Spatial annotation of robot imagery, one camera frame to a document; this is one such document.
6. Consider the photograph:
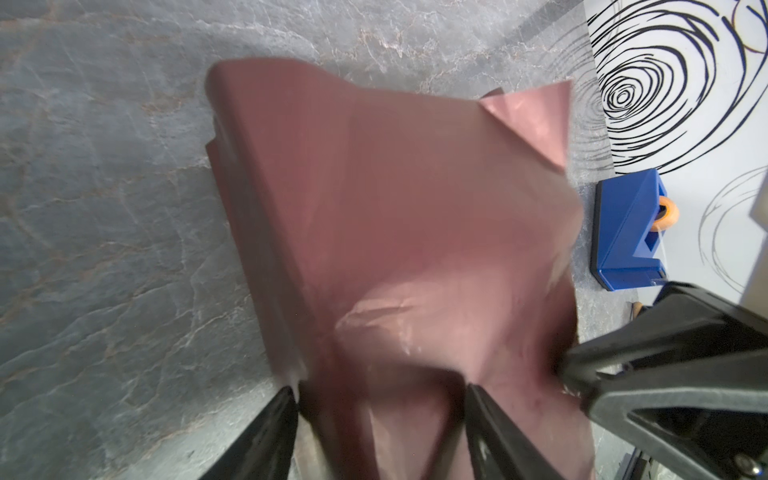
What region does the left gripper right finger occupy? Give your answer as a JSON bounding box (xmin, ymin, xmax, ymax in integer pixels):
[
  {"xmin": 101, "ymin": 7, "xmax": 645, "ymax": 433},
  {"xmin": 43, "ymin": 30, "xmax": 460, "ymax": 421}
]
[{"xmin": 464, "ymin": 384, "xmax": 563, "ymax": 480}]

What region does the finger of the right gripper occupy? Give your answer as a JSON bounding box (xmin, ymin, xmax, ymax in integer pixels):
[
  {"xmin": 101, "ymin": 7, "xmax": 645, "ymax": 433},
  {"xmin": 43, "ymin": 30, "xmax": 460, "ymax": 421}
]
[
  {"xmin": 584, "ymin": 365, "xmax": 767, "ymax": 479},
  {"xmin": 559, "ymin": 282, "xmax": 767, "ymax": 393}
]

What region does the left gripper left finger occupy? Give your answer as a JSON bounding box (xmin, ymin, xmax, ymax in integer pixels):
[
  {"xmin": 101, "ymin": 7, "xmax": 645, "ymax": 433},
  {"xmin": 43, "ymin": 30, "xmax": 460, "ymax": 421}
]
[{"xmin": 200, "ymin": 386, "xmax": 299, "ymax": 480}]

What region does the red wrapping paper sheet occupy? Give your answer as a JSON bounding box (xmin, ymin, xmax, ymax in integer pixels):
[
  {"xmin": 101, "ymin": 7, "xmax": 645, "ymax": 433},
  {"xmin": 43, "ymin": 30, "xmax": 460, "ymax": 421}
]
[{"xmin": 205, "ymin": 58, "xmax": 595, "ymax": 479}]

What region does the wooden mallet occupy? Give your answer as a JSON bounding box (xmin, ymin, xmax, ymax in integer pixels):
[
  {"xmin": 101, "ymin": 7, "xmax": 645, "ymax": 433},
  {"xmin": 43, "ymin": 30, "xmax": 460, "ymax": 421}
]
[{"xmin": 630, "ymin": 302, "xmax": 644, "ymax": 320}]

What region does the blue tape dispenser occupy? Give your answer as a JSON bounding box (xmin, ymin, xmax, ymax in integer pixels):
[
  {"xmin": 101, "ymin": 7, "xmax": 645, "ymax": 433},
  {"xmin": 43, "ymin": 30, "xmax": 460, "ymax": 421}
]
[{"xmin": 590, "ymin": 169, "xmax": 679, "ymax": 291}]

